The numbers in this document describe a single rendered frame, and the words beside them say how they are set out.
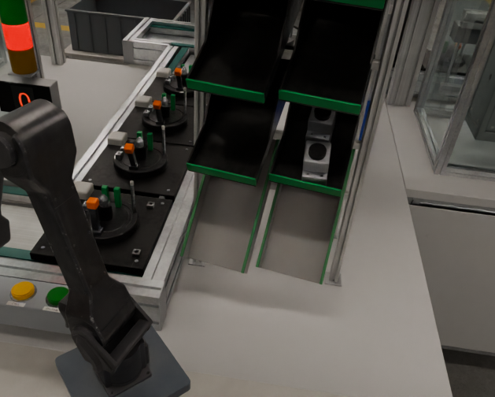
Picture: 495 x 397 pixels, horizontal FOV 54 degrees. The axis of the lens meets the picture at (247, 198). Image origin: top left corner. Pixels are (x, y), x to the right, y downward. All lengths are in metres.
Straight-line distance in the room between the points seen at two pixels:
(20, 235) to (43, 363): 0.33
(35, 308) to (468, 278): 1.38
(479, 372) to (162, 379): 1.74
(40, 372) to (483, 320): 1.52
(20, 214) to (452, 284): 1.38
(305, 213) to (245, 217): 0.12
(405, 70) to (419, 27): 0.16
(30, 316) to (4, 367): 0.11
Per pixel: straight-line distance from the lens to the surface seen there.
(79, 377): 0.77
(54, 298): 1.00
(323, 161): 0.84
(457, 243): 1.73
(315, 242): 0.99
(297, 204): 1.01
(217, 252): 1.00
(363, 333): 1.10
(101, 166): 1.33
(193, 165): 0.88
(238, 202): 1.00
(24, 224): 1.27
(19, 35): 1.11
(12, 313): 1.04
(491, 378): 2.33
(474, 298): 1.93
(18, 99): 1.17
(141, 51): 2.22
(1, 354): 1.09
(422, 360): 1.10
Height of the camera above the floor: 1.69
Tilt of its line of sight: 36 degrees down
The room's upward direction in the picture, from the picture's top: 5 degrees clockwise
